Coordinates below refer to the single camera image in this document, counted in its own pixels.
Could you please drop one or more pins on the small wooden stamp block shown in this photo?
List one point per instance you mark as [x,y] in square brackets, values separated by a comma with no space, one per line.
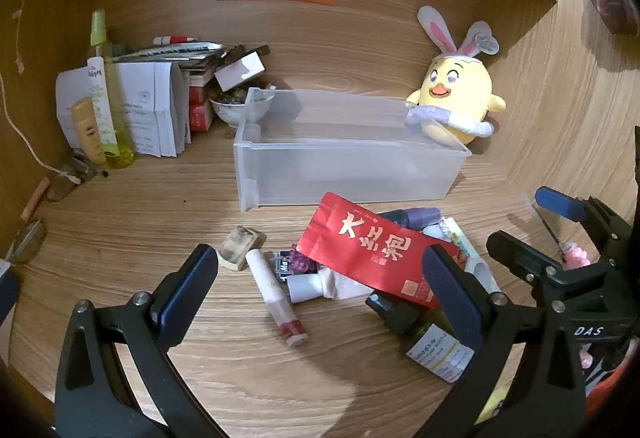
[240,248]

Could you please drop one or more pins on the brown wooden stick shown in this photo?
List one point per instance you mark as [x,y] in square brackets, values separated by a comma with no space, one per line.
[35,200]

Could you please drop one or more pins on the pale pink squeeze tube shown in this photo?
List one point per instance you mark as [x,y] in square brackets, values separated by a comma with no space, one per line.
[340,285]

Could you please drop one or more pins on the red foil packet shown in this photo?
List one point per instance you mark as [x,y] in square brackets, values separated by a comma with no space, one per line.
[370,248]

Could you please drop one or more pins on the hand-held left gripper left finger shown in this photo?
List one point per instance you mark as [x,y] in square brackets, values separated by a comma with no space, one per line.
[185,288]

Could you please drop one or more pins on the translucent plastic bin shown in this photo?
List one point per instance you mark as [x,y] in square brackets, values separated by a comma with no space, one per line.
[350,167]

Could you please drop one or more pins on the purple bottle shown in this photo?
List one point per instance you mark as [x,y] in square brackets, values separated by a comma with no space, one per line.
[420,218]

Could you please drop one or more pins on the white tube green print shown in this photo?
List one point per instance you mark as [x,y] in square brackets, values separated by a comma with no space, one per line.
[99,102]

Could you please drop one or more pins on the yellow chick plush toy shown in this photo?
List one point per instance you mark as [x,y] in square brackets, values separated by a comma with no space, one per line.
[460,87]

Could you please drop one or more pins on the yellow-green spray bottle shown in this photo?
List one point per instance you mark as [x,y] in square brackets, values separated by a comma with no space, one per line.
[117,107]

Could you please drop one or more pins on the dark blue object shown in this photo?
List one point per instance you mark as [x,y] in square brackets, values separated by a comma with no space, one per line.
[7,288]

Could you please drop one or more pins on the yellow cloth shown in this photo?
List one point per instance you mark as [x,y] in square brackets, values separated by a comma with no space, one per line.
[492,405]

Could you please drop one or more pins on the red box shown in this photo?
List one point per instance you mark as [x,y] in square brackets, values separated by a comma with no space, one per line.
[200,110]

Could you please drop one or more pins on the white mint green tube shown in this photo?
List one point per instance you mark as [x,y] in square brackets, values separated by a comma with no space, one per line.
[462,240]

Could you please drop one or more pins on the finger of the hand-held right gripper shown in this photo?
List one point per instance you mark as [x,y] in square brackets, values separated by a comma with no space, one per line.
[560,204]
[520,255]

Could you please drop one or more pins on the ceramic bowl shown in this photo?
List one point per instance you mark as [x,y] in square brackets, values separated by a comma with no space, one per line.
[235,110]

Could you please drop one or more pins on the dark glass bottle with label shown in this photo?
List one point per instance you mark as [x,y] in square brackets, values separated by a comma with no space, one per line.
[435,343]

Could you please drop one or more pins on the red white marker pen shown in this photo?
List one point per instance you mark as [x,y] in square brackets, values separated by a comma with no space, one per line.
[175,39]

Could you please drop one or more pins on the small white box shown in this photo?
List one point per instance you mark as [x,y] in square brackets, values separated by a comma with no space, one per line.
[240,70]

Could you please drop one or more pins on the stack of books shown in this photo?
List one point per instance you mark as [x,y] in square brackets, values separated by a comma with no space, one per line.
[165,51]

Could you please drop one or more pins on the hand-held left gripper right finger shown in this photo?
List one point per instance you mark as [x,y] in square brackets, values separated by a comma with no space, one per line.
[450,283]

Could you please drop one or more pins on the person's orange clothing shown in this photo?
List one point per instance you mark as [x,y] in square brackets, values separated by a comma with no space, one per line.
[607,388]

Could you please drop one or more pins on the lip gloss tube red cap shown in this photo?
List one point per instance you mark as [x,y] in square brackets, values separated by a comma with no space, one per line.
[272,293]

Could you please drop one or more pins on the folded white paper leaflet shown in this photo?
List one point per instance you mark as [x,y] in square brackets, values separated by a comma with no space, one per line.
[150,112]

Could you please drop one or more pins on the cream yellow tube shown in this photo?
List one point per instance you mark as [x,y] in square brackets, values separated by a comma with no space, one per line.
[87,130]

